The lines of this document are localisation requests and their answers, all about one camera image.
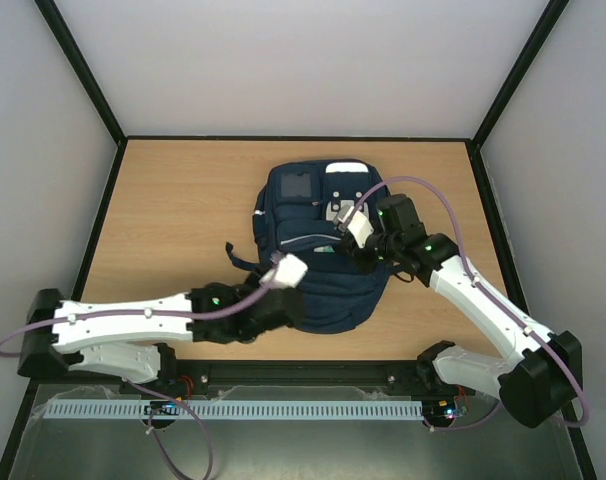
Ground black enclosure frame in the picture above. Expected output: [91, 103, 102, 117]
[0, 0, 606, 480]

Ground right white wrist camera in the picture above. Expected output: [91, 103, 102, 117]
[333, 205, 374, 249]

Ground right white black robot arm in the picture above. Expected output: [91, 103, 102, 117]
[334, 194, 583, 428]

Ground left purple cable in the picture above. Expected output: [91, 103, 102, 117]
[0, 253, 284, 479]

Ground green white glue stick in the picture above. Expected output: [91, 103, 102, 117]
[314, 245, 335, 253]

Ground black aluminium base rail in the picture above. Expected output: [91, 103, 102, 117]
[32, 357, 564, 396]

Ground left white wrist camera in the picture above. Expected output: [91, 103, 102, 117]
[259, 254, 308, 289]

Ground navy blue school backpack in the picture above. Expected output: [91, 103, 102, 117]
[252, 158, 392, 334]

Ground light blue slotted cable duct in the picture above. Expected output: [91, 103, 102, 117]
[43, 399, 424, 421]

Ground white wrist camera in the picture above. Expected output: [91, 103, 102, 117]
[259, 254, 308, 289]
[333, 205, 374, 249]

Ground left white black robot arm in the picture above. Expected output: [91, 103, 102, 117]
[17, 283, 304, 384]

